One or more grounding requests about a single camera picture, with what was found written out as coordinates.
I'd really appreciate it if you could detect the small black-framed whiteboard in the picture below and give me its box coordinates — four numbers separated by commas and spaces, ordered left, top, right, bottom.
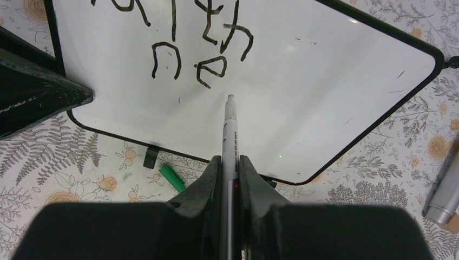
45, 1, 444, 184

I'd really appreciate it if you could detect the green capped marker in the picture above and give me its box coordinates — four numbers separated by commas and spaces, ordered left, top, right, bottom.
159, 165, 186, 193

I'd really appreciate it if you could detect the floral table mat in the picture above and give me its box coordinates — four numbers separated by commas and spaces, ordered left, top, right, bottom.
1, 1, 458, 259

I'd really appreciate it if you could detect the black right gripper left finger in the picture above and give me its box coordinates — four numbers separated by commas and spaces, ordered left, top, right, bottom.
13, 155, 221, 259

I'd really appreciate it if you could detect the black capped whiteboard marker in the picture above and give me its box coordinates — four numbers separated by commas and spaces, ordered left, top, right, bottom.
220, 94, 241, 259

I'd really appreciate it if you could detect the silver toy microphone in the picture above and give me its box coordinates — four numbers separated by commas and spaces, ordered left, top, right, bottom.
423, 142, 458, 225

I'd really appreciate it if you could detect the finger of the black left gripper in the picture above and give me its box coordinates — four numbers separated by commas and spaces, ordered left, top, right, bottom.
1, 28, 94, 139

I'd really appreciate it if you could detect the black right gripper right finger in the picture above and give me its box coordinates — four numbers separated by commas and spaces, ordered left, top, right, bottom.
239, 155, 432, 259

